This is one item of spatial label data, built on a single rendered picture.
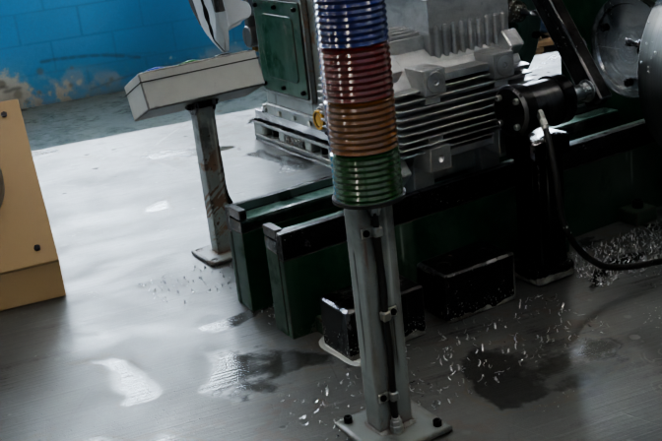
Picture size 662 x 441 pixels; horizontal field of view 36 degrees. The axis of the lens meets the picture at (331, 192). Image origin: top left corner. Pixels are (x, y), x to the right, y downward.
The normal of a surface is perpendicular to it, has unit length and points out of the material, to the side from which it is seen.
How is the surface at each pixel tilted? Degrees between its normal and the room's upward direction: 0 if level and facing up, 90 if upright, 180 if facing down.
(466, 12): 90
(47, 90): 90
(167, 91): 68
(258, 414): 0
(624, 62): 90
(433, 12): 90
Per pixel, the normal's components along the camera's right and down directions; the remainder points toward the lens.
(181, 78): 0.43, -0.15
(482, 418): -0.11, -0.94
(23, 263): 0.18, -0.48
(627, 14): -0.85, 0.25
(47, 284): 0.36, 0.25
